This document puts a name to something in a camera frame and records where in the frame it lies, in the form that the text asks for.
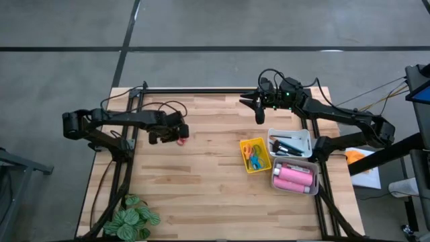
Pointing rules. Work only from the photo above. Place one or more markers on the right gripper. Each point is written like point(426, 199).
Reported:
point(282, 95)

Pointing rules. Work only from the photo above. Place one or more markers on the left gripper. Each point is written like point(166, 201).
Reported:
point(168, 124)

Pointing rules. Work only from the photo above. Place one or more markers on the green scissors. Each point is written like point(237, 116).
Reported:
point(259, 148)

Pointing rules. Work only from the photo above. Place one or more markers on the orange scissors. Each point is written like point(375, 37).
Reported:
point(247, 150)

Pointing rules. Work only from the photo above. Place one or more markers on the fan makeup brush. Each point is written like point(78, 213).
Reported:
point(278, 146)

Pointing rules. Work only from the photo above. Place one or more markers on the blue scissors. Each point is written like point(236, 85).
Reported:
point(254, 163)

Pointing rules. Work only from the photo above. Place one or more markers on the pink paint bottle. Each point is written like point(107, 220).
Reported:
point(289, 187)
point(295, 176)
point(295, 166)

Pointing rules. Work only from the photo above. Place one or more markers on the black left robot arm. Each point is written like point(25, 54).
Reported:
point(127, 117)

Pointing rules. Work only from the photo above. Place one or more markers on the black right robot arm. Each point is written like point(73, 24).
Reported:
point(342, 114)

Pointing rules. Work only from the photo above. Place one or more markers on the yellow slotted plastic basket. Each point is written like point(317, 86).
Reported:
point(242, 158)

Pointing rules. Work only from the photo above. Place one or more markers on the white plastic bin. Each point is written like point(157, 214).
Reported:
point(306, 132)

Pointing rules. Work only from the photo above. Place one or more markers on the green patterned potted plant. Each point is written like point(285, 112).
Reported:
point(131, 215)

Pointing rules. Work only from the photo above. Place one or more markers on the orange floor item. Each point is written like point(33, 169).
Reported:
point(356, 157)

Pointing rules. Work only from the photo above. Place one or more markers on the white paper sheet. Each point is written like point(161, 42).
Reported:
point(369, 178)

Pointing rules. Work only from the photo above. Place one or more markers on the grey metal stand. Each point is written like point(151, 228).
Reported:
point(20, 164)

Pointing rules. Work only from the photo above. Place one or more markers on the blue cart screen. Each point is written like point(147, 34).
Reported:
point(421, 94)

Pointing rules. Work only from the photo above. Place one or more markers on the black equipment cart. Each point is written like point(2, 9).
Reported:
point(420, 134)

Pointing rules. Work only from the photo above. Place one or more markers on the grey cylinder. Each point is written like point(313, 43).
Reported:
point(403, 187)

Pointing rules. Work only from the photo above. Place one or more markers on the black aluminium table frame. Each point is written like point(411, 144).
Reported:
point(218, 90)

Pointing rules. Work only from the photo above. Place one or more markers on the black side bracket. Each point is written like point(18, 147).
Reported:
point(94, 147)

